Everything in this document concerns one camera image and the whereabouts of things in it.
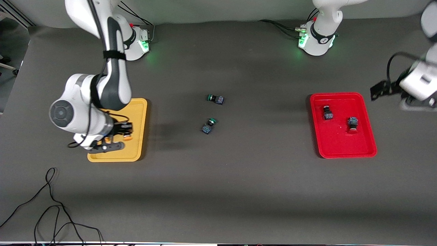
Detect yellow plastic tray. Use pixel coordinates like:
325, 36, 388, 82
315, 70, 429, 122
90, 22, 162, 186
87, 98, 148, 162

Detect red plastic tray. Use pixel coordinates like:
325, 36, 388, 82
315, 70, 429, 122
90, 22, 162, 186
310, 92, 378, 159

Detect black chair base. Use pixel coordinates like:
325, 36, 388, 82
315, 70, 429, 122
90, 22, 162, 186
0, 55, 19, 76

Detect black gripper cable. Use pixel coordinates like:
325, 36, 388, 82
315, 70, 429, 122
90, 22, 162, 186
67, 109, 130, 149
387, 52, 427, 90

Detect thin black loose cable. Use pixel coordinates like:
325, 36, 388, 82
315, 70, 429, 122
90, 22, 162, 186
0, 167, 103, 246

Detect black arm base cables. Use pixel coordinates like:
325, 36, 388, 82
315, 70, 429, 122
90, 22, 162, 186
118, 2, 156, 44
257, 8, 320, 39

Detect aluminium frame rail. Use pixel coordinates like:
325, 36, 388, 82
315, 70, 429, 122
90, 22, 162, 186
0, 5, 35, 28

